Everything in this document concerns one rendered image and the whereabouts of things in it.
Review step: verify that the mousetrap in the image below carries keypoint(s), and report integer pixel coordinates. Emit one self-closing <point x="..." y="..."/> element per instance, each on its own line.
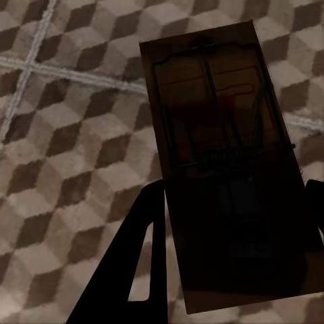
<point x="239" y="211"/>

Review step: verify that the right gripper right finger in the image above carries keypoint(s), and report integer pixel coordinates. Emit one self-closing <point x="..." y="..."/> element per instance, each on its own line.
<point x="315" y="191"/>

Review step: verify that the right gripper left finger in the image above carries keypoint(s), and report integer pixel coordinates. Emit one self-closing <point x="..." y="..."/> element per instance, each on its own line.
<point x="105" y="299"/>

